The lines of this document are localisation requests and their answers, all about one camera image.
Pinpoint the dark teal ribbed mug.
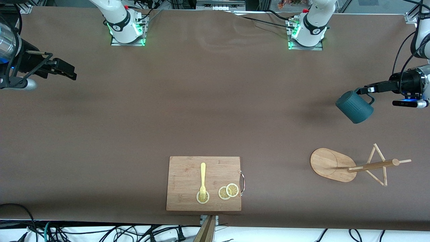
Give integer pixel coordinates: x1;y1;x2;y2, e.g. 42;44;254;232
335;90;375;124

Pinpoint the wooden mug rack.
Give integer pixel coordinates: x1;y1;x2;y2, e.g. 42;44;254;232
310;143;412;187

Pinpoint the wooden cutting board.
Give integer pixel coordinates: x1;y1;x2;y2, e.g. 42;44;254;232
166;156;242;212

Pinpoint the grey power strip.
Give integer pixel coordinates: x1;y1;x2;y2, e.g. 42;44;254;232
196;0;246;11

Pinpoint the yellow plastic fork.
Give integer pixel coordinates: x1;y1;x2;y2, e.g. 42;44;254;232
199;163;207;201

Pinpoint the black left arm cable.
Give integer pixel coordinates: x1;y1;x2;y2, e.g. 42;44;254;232
391;0;430;94

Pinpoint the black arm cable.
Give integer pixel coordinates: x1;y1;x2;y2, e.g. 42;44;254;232
0;7;23;36
391;0;430;94

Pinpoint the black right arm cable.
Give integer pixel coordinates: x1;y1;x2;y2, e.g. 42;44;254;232
0;7;23;36

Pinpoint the aluminium frame corner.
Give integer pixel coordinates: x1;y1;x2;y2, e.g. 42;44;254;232
404;0;430;25
18;0;33;14

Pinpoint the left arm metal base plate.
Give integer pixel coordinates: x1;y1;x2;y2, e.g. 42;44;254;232
288;18;324;51

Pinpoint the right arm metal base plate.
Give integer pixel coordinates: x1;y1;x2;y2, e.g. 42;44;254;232
111;13;147;46

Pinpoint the black cable across table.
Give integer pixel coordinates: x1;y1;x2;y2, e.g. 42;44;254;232
232;9;296;29

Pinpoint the black looped floor cable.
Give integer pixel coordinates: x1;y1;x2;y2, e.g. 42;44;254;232
0;203;38;242

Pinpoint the teal floor cable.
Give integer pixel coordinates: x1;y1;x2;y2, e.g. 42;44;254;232
44;221;55;242

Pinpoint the brown camera stand beam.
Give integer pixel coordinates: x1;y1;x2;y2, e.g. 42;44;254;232
193;215;219;242

